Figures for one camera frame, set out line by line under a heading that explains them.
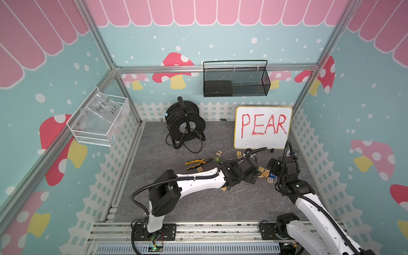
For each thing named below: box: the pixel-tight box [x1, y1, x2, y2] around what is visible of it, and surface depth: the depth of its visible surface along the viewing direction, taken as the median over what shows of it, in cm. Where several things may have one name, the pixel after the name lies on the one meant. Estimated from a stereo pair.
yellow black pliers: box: [184, 157, 214, 170], surface depth 99 cm
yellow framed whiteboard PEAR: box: [233, 106, 293, 150], surface depth 99 cm
